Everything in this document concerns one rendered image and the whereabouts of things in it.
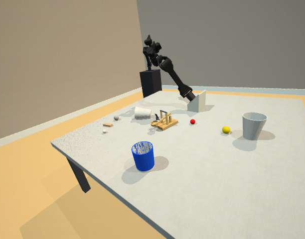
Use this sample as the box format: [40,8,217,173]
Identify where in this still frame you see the yellow ball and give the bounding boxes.
[222,126,231,133]

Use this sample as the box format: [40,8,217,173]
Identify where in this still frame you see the blue cup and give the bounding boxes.
[132,141,154,173]

